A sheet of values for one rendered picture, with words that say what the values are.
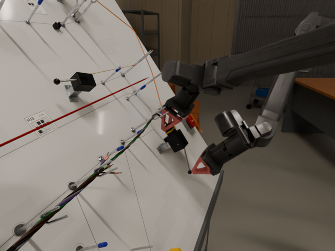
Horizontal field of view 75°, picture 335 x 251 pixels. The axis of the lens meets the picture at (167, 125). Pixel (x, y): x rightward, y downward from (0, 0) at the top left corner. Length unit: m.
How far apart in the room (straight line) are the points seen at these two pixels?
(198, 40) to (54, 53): 6.23
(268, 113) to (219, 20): 6.11
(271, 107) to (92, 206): 0.53
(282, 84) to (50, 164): 0.65
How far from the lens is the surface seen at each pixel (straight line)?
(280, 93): 0.73
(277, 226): 2.17
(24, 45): 0.64
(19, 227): 0.46
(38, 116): 0.54
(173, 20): 5.64
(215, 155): 0.66
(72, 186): 0.51
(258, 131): 0.64
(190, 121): 0.93
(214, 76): 0.55
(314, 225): 2.31
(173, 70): 0.55
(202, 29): 6.76
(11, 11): 0.70
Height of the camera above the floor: 1.47
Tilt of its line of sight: 23 degrees down
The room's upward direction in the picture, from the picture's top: straight up
